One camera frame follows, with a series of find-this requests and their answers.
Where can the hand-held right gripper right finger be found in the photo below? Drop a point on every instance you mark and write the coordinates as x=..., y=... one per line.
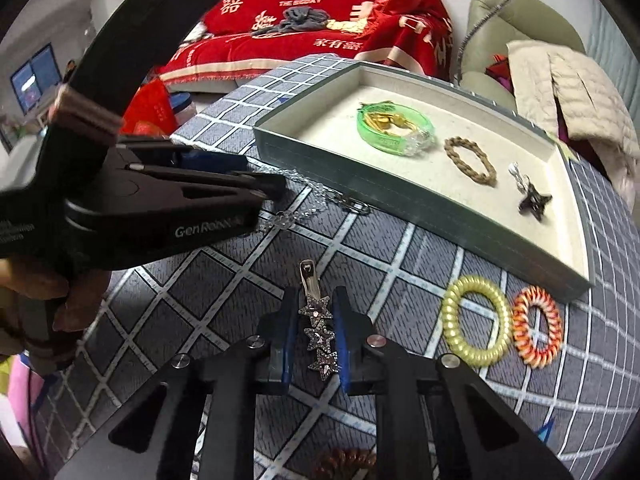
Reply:
x=342, y=340

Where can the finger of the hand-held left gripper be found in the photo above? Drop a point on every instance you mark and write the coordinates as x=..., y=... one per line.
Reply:
x=210, y=159
x=220, y=185

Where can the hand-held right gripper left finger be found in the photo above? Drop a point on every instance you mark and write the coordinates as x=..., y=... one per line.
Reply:
x=289, y=330

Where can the silver star hair clip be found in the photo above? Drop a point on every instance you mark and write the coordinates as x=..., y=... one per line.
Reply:
x=314, y=316

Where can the grey-green shallow tray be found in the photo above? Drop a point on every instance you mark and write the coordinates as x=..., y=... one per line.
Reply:
x=325, y=125

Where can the green translucent bangle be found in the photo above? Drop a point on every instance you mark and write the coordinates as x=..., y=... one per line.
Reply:
x=387, y=144

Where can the black hair claw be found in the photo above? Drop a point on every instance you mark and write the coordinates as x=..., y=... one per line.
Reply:
x=532, y=200

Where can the person's left hand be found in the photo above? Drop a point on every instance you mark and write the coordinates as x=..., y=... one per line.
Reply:
x=35, y=285

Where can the clear jar blue lid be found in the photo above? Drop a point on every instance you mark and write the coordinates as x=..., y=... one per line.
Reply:
x=182, y=107

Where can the red gift bag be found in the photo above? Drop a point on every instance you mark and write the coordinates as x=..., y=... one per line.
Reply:
x=150, y=105

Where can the grey checked tablecloth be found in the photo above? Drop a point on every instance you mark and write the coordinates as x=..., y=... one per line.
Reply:
x=200, y=285

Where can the red printed sofa cover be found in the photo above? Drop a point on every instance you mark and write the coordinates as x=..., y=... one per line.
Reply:
x=300, y=45

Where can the grey crumpled cloth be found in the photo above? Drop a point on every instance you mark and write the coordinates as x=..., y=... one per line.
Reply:
x=300, y=20

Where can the television screen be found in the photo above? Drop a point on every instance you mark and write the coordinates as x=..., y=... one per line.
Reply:
x=32, y=77

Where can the red satin cushion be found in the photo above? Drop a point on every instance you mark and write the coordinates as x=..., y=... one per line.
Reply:
x=395, y=15

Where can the red cloth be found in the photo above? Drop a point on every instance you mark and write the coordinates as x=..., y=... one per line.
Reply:
x=500, y=70

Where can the gooseneck phone holder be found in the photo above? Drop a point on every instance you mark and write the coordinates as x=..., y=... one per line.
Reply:
x=487, y=12

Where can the cream quilted jacket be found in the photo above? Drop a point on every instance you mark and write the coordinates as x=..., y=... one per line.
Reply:
x=585, y=95

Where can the green armchair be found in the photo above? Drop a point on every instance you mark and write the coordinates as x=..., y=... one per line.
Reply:
x=530, y=15

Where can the pale striped curtain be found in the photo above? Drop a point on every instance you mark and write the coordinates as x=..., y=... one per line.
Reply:
x=615, y=50

